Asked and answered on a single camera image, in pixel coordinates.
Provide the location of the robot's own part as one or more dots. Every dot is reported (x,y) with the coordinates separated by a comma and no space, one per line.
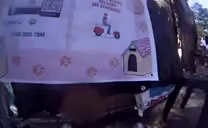
(139,126)

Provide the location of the white printed banner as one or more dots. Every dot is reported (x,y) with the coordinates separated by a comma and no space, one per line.
(75,50)

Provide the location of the grey asphalt road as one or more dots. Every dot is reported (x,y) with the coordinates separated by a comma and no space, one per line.
(188,113)

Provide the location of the dark tree trunk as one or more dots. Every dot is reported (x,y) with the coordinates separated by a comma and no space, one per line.
(168,43)

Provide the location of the red white blue banner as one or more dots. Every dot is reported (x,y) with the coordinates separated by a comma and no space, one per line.
(155,96)

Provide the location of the tree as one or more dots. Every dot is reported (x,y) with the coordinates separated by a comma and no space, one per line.
(203,18)

